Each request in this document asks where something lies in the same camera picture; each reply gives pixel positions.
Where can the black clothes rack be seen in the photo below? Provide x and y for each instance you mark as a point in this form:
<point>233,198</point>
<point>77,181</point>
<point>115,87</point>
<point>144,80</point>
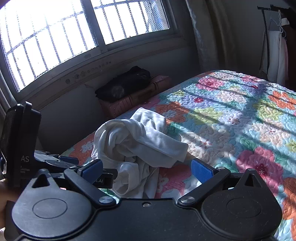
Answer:
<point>271,18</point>

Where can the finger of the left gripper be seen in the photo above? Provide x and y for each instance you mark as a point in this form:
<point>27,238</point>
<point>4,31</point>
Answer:
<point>106,179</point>
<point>71,160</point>

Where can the person left hand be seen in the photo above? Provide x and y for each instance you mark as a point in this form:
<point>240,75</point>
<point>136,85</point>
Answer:
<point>6,194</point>

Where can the white hanging garment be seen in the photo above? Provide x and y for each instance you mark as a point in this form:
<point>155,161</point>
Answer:
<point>274,57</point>

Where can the barred window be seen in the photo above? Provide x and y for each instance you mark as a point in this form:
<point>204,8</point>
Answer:
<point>37,36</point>

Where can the black bag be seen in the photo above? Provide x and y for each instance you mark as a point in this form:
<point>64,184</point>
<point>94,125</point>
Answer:
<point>125,84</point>

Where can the white long sleeve shirt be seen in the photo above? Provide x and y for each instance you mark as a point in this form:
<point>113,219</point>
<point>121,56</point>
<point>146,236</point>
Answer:
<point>137,148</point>

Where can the floral quilted bedspread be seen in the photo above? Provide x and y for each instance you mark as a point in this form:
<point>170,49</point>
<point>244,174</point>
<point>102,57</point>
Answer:
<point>237,121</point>

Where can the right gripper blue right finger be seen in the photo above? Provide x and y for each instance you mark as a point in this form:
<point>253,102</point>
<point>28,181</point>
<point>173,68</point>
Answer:
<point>212,179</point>

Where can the pink suitcase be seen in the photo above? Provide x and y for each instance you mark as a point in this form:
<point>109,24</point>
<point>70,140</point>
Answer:
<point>158,84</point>

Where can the beige curtain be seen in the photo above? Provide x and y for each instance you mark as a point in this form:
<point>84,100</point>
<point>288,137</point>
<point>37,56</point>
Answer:
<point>214,39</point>

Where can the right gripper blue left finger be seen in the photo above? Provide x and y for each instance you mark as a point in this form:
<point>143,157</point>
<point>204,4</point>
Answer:
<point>83,177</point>

